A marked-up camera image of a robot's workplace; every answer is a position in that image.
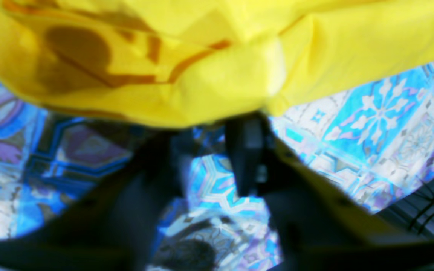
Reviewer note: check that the patterned blue tablecloth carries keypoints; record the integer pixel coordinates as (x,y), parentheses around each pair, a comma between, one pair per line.
(375,141)

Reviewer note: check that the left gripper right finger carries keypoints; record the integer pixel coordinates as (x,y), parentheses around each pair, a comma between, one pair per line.
(320,227)

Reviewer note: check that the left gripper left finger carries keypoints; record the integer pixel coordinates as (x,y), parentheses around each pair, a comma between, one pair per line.
(112,228)

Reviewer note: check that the yellow T-shirt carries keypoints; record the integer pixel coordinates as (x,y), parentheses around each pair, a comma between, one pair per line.
(180,63)

